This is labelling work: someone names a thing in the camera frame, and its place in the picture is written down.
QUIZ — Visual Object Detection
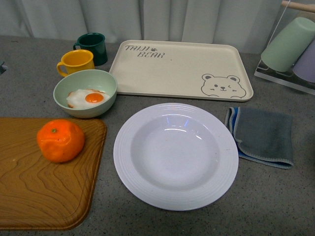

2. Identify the white ribbed plate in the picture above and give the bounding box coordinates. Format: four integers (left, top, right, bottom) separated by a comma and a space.
113, 103, 239, 211

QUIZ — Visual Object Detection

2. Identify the orange mandarin fruit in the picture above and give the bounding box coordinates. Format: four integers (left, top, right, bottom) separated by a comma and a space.
36, 119, 85, 163

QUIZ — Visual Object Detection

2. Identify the cream bear serving tray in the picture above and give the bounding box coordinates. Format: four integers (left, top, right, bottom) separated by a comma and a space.
109, 40, 253, 102

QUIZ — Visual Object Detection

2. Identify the fake fried egg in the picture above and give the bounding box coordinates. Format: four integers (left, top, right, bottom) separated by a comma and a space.
66, 88, 110, 109

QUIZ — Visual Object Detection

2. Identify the light green bowl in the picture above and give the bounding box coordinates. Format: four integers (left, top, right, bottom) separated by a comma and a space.
53, 69, 117, 118

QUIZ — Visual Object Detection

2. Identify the dark green mug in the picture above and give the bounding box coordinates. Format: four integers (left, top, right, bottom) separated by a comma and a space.
73, 32, 108, 66

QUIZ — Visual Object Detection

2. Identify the yellow mug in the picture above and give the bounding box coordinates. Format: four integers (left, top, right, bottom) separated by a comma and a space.
56, 49, 95, 77

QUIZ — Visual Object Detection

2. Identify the grey folded cloth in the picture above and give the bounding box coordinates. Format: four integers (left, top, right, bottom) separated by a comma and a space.
224, 107, 294, 170

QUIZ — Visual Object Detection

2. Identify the grey curtain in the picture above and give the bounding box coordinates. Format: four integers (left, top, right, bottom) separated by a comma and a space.
0, 0, 303, 54

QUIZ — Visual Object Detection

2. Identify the white cup rack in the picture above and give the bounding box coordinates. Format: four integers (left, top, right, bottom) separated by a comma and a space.
254, 0, 315, 94

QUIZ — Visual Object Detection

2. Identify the wooden cutting board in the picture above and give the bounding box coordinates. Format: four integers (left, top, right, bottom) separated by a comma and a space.
0, 118, 107, 231

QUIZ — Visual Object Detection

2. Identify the light green tumbler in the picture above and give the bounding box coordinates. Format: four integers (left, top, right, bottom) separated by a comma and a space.
261, 17, 315, 72

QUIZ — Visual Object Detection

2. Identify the purple tumbler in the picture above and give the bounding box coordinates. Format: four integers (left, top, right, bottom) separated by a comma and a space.
292, 40, 315, 83

